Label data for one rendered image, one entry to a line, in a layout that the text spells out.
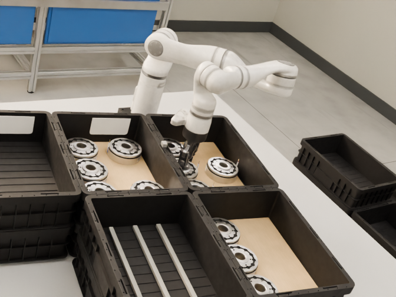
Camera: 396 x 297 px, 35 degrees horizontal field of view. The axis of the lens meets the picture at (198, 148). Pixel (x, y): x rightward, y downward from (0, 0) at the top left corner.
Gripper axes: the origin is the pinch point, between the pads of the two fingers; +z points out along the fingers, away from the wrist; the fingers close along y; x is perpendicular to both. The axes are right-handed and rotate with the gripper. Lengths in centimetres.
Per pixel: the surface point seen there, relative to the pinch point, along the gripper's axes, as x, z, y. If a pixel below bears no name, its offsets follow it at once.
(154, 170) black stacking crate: 6.7, 0.1, -8.9
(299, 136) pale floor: -25, 85, 222
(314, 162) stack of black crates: -38, 31, 94
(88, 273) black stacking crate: 4, 6, -53
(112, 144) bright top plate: 22.3, -0.6, -6.3
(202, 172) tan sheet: -5.3, 2.2, 3.8
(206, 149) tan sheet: -2.0, 2.2, 17.6
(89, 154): 25.4, -0.7, -16.1
